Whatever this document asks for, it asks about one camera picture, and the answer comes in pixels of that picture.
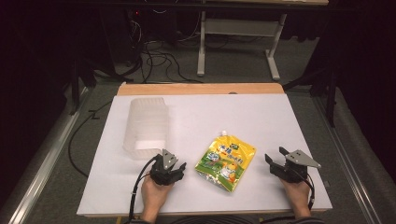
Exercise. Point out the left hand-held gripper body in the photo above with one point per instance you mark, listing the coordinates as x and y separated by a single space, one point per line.
162 174

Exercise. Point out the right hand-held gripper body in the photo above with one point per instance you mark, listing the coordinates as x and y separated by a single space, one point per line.
291 172

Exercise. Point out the translucent plastic container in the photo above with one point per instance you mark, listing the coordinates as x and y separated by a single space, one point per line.
145 124

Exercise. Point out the yellow spouted drink pouch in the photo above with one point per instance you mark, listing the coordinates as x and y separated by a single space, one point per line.
225 163

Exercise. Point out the person's right hand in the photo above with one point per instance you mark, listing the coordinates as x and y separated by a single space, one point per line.
298 194

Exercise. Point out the person's left hand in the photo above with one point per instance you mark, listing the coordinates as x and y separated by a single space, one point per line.
154 196

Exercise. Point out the white table cover sheet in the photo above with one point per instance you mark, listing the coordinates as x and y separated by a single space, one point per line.
218 118

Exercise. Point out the wooden table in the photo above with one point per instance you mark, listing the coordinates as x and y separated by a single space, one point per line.
186 89

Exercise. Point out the black stand legs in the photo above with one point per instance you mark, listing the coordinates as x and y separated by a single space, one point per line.
76 81
330 90

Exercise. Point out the aluminium floor rail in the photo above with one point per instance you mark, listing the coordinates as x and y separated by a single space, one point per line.
48 161
345 161

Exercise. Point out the white metal desk frame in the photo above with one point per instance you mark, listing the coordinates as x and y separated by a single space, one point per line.
239 27

